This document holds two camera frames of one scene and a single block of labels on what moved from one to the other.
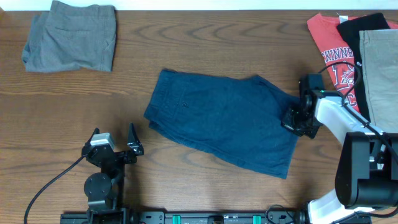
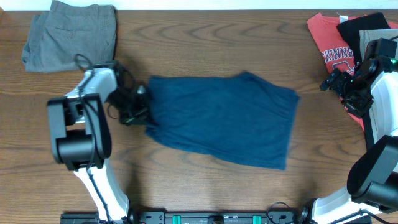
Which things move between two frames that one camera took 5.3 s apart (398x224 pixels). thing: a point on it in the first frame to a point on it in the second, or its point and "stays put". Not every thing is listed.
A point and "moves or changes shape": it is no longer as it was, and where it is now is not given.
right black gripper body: x=295 y=121 to x=355 y=94
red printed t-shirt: x=337 y=53 stays put
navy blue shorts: x=240 y=120 moves or changes shape
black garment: x=352 y=28 stays put
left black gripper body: x=122 y=160 to x=132 y=108
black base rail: x=276 y=215 stays put
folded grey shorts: x=69 y=37 stays put
